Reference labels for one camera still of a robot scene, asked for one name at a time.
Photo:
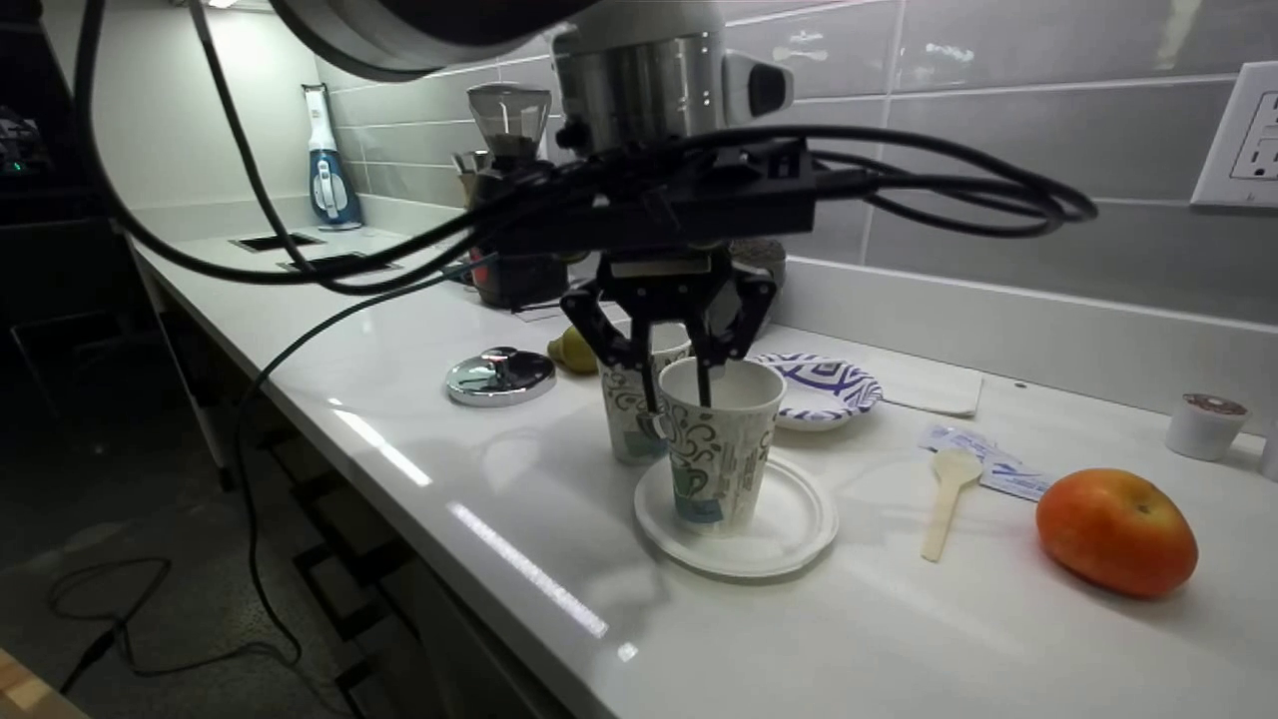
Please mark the small white coffee pod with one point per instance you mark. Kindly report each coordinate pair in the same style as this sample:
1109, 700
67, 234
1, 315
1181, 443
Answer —
1203, 429

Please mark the shiny metal cup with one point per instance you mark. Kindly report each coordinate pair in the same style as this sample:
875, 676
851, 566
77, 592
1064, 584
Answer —
501, 375

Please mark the white wall outlet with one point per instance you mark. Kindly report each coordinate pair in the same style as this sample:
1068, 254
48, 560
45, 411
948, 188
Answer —
1242, 140

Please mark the black coffee grinder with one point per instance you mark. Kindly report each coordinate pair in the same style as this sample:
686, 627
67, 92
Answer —
513, 133

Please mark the blue white sachet packet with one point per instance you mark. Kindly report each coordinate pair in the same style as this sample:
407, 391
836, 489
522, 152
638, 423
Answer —
1005, 463

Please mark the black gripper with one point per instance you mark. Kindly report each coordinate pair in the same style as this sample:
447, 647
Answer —
670, 286

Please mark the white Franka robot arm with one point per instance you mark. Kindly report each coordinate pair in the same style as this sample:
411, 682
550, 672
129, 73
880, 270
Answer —
401, 34

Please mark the green yellow pear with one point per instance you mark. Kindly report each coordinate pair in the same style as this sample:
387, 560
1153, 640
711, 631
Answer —
571, 354

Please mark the large white plate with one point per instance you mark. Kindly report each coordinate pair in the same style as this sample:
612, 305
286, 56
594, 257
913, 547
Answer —
626, 421

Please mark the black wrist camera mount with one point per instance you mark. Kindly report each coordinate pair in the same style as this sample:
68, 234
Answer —
640, 202

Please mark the white paper napkin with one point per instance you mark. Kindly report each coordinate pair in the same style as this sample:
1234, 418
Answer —
932, 387

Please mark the white plastic plate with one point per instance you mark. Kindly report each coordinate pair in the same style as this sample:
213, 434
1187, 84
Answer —
800, 526

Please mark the printed white paper cup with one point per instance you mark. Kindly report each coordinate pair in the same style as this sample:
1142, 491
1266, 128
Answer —
723, 454

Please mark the red yellow apple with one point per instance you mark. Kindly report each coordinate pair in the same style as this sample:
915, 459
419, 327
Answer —
1112, 534

